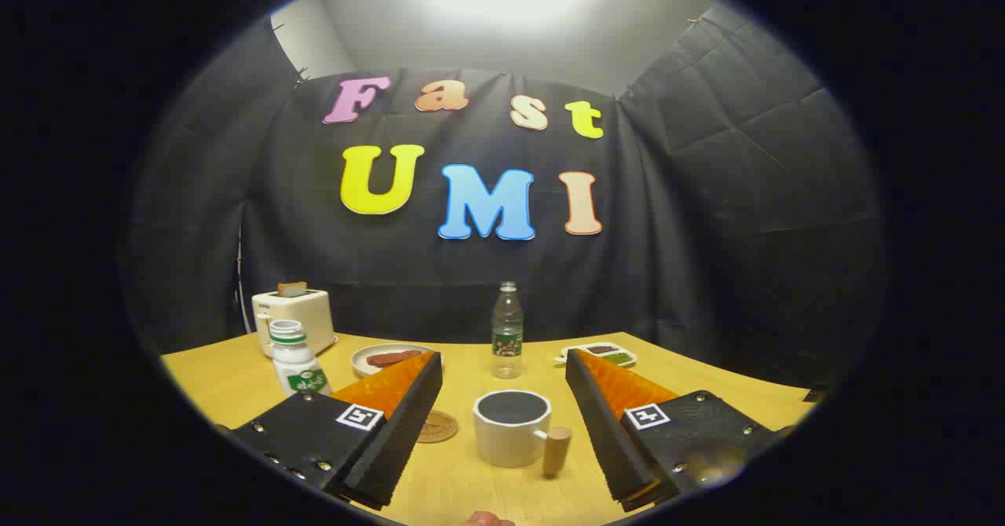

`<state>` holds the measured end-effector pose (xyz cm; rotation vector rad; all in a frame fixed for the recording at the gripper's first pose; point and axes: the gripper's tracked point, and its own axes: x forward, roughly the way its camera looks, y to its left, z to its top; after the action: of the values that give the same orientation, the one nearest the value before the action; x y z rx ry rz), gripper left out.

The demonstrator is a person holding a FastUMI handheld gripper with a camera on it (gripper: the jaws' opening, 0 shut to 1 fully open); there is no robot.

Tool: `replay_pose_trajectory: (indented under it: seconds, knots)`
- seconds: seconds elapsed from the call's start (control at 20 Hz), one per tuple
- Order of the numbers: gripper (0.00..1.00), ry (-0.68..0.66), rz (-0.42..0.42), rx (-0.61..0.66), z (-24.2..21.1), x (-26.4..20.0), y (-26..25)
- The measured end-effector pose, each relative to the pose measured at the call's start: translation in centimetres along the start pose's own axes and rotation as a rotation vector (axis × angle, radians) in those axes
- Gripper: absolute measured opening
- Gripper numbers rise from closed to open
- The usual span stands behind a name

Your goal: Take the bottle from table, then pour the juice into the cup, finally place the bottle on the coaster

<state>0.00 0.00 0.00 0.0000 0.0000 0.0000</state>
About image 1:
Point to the white juice bottle green label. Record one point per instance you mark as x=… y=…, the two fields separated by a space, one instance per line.
x=294 y=361

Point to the white toaster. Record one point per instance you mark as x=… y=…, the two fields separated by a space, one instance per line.
x=310 y=314

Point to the white divided sauce dish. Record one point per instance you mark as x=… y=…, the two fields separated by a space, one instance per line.
x=620 y=352

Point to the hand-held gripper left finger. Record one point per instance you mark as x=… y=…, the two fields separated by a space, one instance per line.
x=392 y=447

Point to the wooden table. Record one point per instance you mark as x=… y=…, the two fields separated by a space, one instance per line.
x=463 y=487

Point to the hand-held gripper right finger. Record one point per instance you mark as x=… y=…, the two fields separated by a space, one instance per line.
x=608 y=440

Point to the black backdrop cloth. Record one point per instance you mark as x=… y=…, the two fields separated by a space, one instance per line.
x=707 y=235

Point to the toast bread slice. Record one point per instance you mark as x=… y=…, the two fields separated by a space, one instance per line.
x=292 y=289

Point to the clear plastic water bottle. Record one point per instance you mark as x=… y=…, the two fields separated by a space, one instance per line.
x=507 y=330

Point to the round cork coaster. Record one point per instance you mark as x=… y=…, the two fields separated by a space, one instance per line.
x=441 y=428

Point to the red-brown meat slice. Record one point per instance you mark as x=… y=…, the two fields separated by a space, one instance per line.
x=392 y=357

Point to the white round plate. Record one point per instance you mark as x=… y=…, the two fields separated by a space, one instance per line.
x=363 y=364

